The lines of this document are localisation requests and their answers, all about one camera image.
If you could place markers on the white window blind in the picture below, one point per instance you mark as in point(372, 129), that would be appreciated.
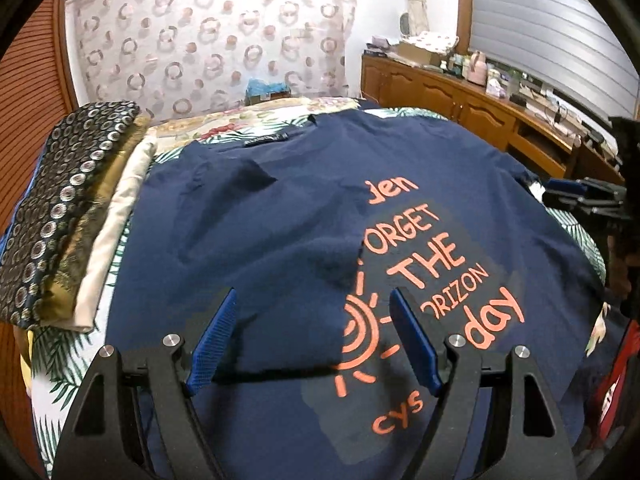
point(540, 15)

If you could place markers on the red cloth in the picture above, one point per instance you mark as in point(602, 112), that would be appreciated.
point(617, 385)

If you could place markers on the cardboard box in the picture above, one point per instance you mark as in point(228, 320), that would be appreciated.
point(417, 55)

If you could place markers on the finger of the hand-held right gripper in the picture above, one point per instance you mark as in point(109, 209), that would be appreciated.
point(575, 207)
point(567, 187)

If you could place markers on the wooden slatted wardrobe door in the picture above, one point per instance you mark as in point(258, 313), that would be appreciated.
point(30, 110)

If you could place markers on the wooden dresser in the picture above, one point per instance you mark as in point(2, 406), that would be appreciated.
point(450, 100)

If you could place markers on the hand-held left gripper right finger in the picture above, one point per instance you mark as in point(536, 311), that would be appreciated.
point(417, 345)

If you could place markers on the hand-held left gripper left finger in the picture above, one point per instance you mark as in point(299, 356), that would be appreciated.
point(212, 345)

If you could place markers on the navy t-shirt with orange print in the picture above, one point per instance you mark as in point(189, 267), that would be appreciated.
point(280, 240)

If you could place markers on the blue box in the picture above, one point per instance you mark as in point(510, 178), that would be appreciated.
point(267, 89)

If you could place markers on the purple packet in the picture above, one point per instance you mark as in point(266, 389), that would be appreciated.
point(498, 85)

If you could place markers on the floral blanket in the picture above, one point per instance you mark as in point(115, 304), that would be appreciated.
point(225, 122)

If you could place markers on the white dotted cloth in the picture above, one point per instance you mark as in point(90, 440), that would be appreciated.
point(435, 40)

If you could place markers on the palm leaf print bed sheet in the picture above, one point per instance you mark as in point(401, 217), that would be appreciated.
point(60, 355)

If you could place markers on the gold folded cloth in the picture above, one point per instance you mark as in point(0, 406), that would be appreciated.
point(95, 225)

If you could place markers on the cream folded cloth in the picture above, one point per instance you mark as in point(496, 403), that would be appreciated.
point(117, 230)

